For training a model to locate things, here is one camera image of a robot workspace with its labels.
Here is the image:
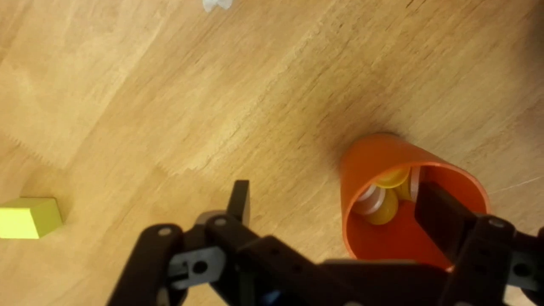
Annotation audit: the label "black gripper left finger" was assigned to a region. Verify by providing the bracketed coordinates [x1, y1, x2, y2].
[227, 180, 251, 224]

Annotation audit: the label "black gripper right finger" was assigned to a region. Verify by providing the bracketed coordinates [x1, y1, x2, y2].
[415, 182, 477, 267]

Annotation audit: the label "orange cup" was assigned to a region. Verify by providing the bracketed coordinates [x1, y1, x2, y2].
[341, 132, 489, 263]

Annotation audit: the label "yellow and white chips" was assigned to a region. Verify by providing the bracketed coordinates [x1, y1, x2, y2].
[354, 168, 421, 226]

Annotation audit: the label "yellow-green block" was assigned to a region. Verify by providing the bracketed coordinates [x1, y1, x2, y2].
[0, 197, 64, 239]

